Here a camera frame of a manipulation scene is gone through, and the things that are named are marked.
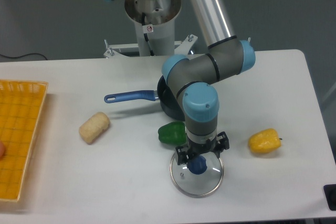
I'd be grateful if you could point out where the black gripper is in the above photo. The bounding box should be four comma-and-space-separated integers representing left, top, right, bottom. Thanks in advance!
175, 131, 229, 165

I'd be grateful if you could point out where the black device at table edge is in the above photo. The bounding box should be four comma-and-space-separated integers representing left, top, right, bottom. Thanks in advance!
323, 184, 336, 211

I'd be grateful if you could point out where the yellow woven basket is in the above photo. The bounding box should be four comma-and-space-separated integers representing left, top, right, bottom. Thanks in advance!
1, 79, 48, 202

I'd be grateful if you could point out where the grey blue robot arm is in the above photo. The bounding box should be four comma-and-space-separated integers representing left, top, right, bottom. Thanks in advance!
124, 0, 256, 164

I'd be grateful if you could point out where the green bell pepper toy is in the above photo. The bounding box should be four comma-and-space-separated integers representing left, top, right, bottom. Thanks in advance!
157, 121, 186, 146

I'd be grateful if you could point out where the yellow bell pepper toy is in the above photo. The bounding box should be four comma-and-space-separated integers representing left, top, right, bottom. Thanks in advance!
248, 128, 281, 154

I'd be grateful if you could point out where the black cable on floor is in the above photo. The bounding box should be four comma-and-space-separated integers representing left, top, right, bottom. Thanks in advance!
0, 52, 48, 60

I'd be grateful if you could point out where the dark blue saucepan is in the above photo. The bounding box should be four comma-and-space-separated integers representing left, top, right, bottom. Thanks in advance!
104, 76, 185, 121

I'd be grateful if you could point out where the beige bread loaf toy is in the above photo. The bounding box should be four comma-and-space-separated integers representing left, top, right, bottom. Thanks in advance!
79, 112, 110, 144

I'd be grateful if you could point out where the glass pot lid blue knob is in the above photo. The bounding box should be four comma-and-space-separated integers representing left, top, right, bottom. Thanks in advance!
169, 148, 225, 198

